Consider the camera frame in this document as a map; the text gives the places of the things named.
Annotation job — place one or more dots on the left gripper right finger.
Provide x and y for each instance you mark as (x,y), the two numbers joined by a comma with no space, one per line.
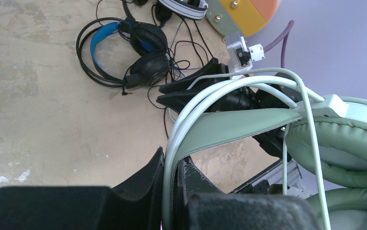
(199,205)

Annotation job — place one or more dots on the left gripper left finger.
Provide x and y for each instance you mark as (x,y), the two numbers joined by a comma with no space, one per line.
(134,204)

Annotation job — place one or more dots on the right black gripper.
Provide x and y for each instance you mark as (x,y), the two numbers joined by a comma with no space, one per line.
(266,108)

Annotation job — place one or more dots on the mint green headphones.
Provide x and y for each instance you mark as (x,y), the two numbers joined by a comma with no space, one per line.
(325,135)

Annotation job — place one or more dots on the white black headphones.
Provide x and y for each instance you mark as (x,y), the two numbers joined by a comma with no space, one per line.
(190,9)

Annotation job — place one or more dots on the black blue headphones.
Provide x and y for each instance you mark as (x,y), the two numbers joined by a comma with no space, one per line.
(143,46)

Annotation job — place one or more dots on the small black on-ear headphones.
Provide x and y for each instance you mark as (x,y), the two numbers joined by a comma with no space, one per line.
(126,4)

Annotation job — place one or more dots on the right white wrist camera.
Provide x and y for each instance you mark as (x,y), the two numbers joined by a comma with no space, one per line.
(241,54)

